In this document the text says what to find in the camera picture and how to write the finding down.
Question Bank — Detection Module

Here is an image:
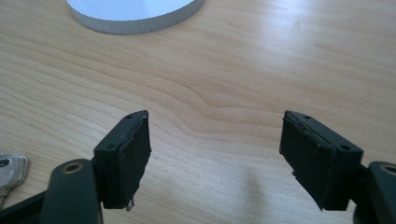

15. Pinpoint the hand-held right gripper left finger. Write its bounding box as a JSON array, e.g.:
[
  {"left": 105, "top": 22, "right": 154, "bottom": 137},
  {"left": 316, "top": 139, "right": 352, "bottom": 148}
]
[{"left": 92, "top": 109, "right": 152, "bottom": 213}]

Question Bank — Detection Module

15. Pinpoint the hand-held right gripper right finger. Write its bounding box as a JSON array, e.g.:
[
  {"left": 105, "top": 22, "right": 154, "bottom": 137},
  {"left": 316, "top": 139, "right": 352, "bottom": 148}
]
[{"left": 278, "top": 109, "right": 364, "bottom": 212}]

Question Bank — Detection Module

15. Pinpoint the silver metal key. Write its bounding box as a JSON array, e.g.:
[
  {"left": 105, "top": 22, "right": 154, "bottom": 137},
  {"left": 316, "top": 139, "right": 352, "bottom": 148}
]
[{"left": 0, "top": 151, "right": 31, "bottom": 210}]

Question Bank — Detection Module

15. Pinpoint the white round lid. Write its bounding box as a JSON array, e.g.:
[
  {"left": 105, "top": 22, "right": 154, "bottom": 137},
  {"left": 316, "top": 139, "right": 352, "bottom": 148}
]
[{"left": 65, "top": 0, "right": 206, "bottom": 35}]

